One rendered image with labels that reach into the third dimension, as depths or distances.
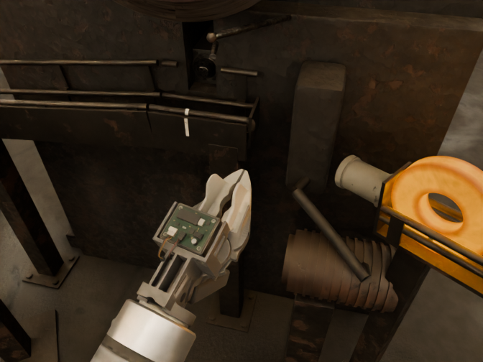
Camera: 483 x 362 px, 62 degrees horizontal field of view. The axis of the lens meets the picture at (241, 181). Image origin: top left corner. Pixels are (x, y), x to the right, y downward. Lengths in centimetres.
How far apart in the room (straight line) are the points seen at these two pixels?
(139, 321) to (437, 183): 42
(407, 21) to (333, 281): 46
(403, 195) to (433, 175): 6
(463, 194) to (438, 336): 83
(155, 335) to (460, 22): 65
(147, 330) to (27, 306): 103
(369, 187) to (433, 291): 83
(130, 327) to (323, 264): 41
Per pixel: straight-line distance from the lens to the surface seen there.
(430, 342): 136
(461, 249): 63
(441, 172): 60
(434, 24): 75
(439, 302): 144
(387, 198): 66
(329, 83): 68
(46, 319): 139
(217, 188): 53
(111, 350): 46
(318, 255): 76
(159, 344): 45
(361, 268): 72
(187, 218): 46
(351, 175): 68
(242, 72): 78
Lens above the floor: 112
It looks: 43 degrees down
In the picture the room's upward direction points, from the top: straight up
